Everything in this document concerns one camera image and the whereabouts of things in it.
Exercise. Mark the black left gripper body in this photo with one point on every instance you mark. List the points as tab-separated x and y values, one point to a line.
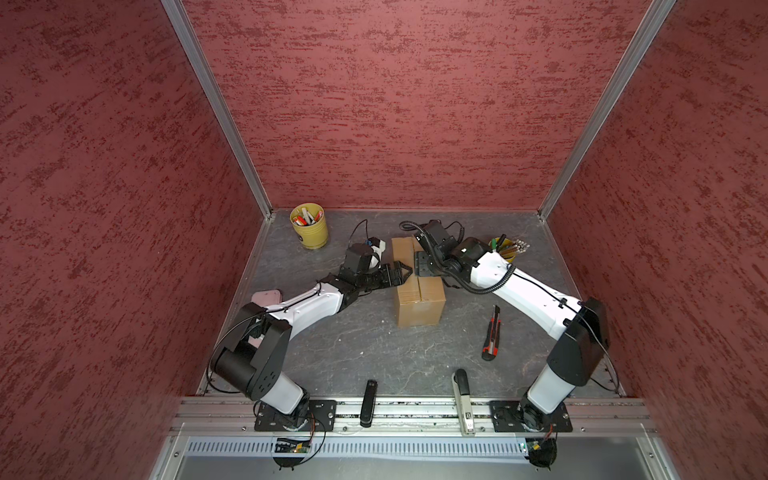
380	278

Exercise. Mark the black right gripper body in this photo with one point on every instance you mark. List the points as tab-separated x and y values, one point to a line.
428	265

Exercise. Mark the brown cardboard express box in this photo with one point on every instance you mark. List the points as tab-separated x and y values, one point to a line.
420	301

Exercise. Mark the red black utility knife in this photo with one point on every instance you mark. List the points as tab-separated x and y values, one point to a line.
491	344

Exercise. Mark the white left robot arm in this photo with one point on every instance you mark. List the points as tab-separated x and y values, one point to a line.
251	354

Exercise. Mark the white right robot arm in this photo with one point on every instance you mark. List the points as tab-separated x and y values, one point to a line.
579	327

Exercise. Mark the yellow pencil cup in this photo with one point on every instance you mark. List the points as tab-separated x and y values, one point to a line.
508	249

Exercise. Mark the coloured pencils bundle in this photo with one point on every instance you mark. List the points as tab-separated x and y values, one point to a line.
522	246

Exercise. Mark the yellow-green pen holder cup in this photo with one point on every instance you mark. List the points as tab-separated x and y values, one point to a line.
309	223

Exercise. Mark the pink flat case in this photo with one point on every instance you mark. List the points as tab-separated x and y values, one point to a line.
266	298

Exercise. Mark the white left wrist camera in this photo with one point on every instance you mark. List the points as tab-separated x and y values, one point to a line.
378	248

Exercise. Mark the silver latch with black handle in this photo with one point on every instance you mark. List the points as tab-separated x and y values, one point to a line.
462	394

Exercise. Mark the black handle on rail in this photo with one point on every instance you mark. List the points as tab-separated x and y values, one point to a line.
368	404

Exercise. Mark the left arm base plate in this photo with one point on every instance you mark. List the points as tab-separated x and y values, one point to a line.
321	415

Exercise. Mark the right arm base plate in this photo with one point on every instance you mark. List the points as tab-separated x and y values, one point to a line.
510	416

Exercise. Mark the left circuit board with wires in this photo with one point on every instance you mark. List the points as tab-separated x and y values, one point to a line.
290	453

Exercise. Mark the circuit board with wires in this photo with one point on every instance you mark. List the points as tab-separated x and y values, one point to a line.
541	453
290	453

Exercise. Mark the right circuit board with wires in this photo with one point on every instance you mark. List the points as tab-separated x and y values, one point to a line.
541	453

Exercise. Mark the aluminium front rail frame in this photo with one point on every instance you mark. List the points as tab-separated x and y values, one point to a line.
408	428

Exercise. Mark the aluminium corner post right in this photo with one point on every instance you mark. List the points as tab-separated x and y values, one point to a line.
647	30

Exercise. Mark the aluminium corner post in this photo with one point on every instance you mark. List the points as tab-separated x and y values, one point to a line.
647	30
185	33

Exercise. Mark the aluminium corner post left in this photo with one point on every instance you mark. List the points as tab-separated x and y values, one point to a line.
185	33

